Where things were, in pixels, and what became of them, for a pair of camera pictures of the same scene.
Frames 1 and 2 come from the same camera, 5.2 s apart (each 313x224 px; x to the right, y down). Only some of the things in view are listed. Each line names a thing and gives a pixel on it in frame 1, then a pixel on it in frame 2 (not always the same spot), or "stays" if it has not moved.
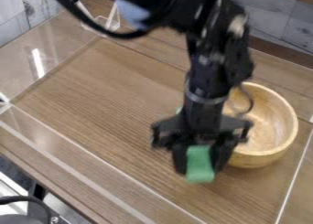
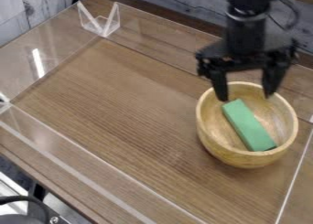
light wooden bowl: x=274 y=123 stays
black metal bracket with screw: x=36 y=213 stays
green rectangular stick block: x=199 y=171 → x=254 y=133
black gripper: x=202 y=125 → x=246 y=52
